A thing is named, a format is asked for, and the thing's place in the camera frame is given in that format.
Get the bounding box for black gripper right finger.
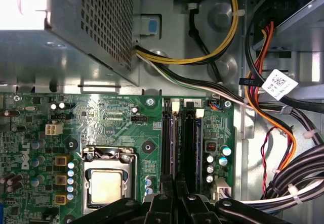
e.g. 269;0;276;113
176;173;292;224

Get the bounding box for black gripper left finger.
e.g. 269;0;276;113
83;173;176;224

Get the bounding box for black RAM slot white clips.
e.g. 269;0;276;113
170;99;181;176
195;107;205;192

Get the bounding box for metal locking lever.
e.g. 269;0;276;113
121;147;139;202

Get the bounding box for silver CPU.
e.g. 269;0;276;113
90;169;125;206

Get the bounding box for metal socket cover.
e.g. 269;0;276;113
82;145;137;209

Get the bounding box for green motherboard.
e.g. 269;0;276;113
0;92;236;224

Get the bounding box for white four-pin socket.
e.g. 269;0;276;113
45;122;64;136

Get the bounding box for black PC case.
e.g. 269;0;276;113
0;0;324;224

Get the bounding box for grey blue case latch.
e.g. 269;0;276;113
133;14;163;36

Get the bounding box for metal optical drive bay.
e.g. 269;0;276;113
253;0;324;101

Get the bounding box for grey power supply unit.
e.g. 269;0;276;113
0;0;141;88

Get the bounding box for red black twisted wire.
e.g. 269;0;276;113
260;126;292;197

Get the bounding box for orange red wire bundle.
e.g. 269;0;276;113
245;21;297;171

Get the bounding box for grey white wire bundle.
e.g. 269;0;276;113
135;49;324;214

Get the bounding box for yellow black power cable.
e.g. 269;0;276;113
136;0;240;66

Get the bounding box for thin black cable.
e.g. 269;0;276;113
188;0;225;84

